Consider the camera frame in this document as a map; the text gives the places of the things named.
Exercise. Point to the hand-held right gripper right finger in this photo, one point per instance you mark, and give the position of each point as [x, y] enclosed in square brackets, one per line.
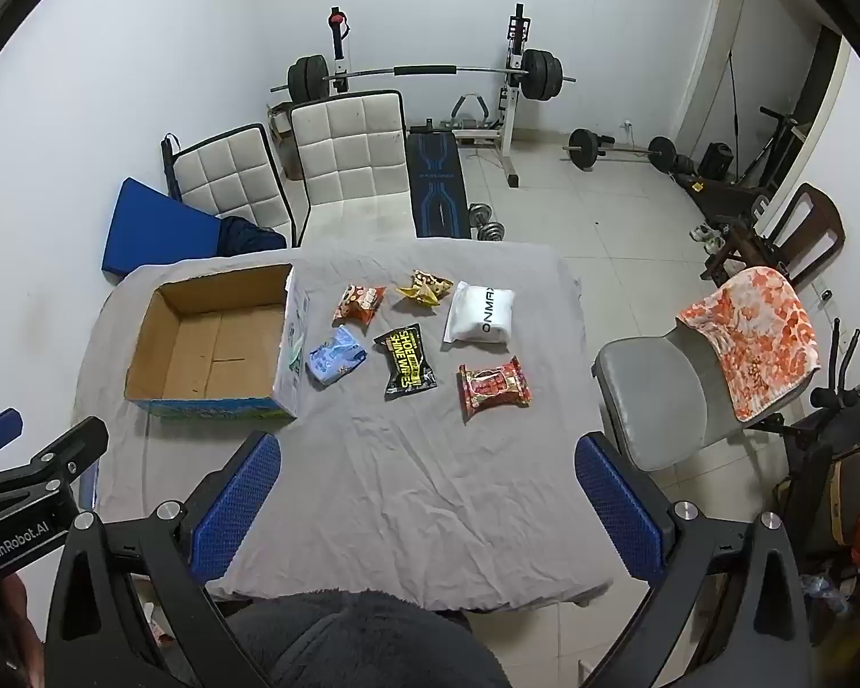
[616, 509]

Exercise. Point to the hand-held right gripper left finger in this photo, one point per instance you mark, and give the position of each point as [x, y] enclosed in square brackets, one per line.
[236, 509]

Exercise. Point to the cardboard box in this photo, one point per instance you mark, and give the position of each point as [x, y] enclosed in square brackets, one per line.
[208, 344]

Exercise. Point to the red snack packet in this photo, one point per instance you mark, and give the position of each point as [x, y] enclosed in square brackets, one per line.
[494, 387]

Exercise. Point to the light blue packet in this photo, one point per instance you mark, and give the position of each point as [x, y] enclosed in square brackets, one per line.
[335, 357]

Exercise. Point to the black wipes packet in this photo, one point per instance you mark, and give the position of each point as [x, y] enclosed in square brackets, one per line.
[406, 361]

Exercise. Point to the white soft pouch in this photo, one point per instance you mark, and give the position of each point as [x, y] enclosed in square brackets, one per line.
[481, 312]

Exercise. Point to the orange-red snack packet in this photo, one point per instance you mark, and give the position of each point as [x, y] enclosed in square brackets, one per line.
[358, 303]

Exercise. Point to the yellow snack packet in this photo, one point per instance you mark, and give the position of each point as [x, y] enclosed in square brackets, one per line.
[424, 288]

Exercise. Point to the person's left hand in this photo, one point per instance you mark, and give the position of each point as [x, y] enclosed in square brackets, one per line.
[20, 609]

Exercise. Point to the grey padded chair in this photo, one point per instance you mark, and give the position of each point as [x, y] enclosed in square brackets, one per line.
[652, 401]

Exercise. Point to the grey tablecloth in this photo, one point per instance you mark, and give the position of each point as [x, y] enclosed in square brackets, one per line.
[401, 487]

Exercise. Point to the person's dark fleece clothing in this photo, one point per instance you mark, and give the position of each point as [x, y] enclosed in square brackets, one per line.
[373, 645]

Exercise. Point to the clear plastic bottle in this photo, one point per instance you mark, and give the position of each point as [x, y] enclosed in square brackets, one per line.
[828, 595]

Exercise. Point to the blue foam pad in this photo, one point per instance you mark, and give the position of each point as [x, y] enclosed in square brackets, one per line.
[158, 229]

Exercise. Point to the black exercise bike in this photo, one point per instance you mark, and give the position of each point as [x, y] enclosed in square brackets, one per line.
[838, 401]

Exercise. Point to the dark blue cloth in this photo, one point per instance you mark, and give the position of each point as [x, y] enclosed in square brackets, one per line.
[247, 236]

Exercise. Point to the pair of white shoes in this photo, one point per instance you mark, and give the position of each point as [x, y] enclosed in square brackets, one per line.
[706, 236]

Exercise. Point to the black folded umbrella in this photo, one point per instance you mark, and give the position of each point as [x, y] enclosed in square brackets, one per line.
[170, 165]

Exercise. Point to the white quilted chair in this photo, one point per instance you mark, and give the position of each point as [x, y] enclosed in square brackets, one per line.
[351, 150]
[229, 179]

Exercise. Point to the stack of black weight plates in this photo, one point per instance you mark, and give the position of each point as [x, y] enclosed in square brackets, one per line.
[686, 170]

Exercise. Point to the dark wooden chair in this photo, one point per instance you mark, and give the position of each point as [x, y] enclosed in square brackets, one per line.
[810, 222]

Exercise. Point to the short barbell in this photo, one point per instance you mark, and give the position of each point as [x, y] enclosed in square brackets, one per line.
[586, 149]

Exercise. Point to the black speaker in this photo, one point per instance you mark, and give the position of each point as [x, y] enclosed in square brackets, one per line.
[717, 161]

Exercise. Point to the black weight bench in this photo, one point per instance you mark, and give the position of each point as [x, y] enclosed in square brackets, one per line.
[437, 186]

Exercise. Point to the black scooter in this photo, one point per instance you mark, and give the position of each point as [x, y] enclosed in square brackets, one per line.
[774, 136]

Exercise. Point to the white barbell rack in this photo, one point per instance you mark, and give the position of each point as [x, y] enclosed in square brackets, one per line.
[514, 107]

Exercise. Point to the black leaning bar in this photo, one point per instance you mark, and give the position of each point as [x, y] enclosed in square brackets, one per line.
[732, 93]

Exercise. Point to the barbell with black plates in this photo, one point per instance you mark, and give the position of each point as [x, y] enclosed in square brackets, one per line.
[308, 77]

